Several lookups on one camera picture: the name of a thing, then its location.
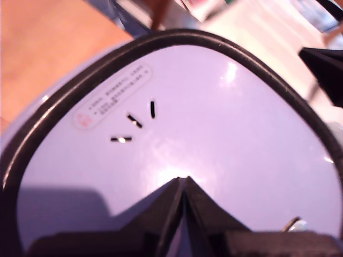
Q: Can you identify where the black rice cooker lid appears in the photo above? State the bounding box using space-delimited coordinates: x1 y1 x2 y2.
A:
0 28 343 257

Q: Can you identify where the brown wooden leg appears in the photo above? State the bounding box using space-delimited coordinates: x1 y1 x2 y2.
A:
151 0 167 31

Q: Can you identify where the black pointed object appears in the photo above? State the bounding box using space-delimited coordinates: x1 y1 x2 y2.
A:
298 46 343 105

